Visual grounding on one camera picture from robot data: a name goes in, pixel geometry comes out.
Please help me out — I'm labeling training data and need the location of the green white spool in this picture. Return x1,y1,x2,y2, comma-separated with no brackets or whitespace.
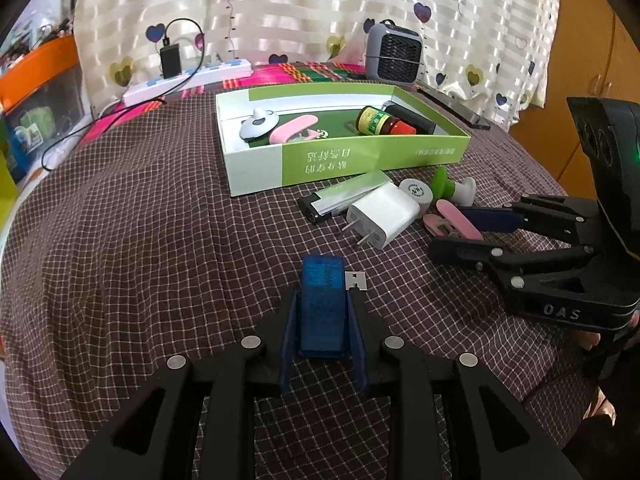
430,167,477,207

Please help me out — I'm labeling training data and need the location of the white wall charger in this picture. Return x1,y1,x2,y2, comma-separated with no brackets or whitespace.
342,182,420,249

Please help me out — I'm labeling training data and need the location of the black rectangular device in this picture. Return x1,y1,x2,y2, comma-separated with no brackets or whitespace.
383,101,436,134

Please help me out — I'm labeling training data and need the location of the blue usb tester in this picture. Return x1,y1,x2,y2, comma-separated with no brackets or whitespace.
298,255,367,359

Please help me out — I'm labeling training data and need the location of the brown jar red lid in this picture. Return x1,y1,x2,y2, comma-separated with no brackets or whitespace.
355,106,416,136

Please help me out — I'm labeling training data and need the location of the silver metal lighter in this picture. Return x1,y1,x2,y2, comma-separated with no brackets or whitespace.
297,170,390,226

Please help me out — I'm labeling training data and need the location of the pink folding clip front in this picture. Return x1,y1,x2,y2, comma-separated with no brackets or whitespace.
269,114,320,144

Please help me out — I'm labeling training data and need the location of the white smiley face gadget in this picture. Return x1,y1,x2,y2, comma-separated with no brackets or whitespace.
240,108,280,142

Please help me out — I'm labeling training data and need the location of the person right hand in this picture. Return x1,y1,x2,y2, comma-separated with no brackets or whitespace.
570,310,639,364

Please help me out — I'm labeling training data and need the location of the black smartphone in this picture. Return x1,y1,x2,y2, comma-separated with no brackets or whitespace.
416,84,491,130

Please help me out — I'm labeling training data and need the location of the wooden cabinet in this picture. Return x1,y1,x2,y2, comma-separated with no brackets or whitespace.
510,0,639,198

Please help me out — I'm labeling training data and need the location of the heart pattern curtain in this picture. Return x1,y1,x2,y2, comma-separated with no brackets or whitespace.
74,0,560,128

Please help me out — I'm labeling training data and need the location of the grey portable fan heater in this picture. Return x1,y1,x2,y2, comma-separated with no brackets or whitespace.
364,20,423,84

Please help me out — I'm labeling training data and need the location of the green white cardboard box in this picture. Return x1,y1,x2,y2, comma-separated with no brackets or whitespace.
216,82,471,196

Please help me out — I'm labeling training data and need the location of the colourful plaid cloth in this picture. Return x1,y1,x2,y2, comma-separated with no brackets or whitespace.
80,63,366,145

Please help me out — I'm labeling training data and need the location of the white power strip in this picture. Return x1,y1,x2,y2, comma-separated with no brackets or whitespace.
122,58,254,106

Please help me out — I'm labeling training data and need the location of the orange lid storage bin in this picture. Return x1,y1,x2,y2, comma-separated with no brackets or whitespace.
1,35,86,182

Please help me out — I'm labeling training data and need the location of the black power adapter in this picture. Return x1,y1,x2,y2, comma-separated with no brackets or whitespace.
160,44,182,79

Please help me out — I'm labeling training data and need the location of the black power cable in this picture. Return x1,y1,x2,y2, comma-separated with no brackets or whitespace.
40,17,207,172

